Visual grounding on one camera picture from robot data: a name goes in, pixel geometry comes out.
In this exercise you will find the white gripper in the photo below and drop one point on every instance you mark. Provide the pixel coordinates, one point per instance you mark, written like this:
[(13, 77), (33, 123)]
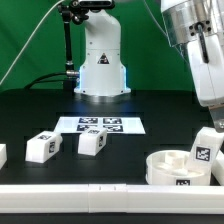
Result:
[(208, 76)]

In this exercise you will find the white round stool seat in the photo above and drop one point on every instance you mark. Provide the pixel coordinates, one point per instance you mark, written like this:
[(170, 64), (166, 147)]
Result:
[(167, 167)]

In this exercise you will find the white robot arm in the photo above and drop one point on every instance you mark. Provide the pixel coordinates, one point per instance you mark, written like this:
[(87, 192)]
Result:
[(198, 25)]

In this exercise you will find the white marker sheet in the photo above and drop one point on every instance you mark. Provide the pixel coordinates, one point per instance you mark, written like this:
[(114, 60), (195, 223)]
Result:
[(121, 125)]

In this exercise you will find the white front rail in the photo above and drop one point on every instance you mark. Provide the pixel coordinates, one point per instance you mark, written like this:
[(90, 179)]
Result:
[(102, 198)]

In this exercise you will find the black camera on mount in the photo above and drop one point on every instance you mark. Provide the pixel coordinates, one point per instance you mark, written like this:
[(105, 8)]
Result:
[(97, 4)]

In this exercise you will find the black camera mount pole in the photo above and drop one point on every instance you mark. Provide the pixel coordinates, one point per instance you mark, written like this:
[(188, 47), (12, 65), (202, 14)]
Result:
[(71, 13)]

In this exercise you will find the white left rail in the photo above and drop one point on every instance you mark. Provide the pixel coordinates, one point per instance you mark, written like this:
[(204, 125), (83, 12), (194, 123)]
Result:
[(3, 155)]

